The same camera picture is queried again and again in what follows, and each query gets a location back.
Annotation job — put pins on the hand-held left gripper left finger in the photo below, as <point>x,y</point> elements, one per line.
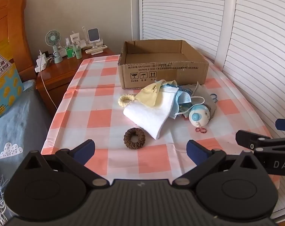
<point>86,148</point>

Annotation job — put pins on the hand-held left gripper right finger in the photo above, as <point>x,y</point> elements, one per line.
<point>196,151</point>

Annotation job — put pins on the blue white plush toy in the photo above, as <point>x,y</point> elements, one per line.
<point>199,116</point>

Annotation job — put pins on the brown scrunchie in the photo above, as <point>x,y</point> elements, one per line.
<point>128,139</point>

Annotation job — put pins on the blue face mask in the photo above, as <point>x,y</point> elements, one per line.
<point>182,98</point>

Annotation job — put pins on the grey fabric pouch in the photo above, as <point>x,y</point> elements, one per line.
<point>205,95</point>

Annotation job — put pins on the white towel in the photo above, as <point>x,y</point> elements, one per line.
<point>152,115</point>

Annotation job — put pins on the brown cardboard box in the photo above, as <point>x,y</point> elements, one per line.
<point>161,73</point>

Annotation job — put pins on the pink checked tablecloth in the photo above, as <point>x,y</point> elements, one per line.
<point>102,120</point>

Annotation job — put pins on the cream scrunchie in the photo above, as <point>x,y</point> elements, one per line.
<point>121,101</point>

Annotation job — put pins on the blue bed sheet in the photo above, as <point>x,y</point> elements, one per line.
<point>22,127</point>

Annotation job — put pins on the pale yellow cleaning cloth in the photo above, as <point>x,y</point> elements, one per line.
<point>149,95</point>

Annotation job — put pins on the white louvered closet door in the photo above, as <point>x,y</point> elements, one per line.
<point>180,11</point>
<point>262,51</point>

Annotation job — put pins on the wooden nightstand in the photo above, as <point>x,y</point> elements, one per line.
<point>62,70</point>

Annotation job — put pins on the white charger block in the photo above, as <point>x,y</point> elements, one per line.
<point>41,62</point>

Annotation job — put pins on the clear bottle with green label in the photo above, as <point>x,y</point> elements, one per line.
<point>69,50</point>

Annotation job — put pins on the white remote controls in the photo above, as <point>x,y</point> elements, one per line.
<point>96,49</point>

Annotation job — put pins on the yellow blue printed box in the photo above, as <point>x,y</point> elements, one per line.
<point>5,84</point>

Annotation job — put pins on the white card holder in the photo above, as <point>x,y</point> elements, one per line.
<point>77,37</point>

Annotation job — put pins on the green desk fan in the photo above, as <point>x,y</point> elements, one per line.
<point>53,38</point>

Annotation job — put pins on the wooden bed headboard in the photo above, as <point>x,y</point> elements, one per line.
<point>13,28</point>

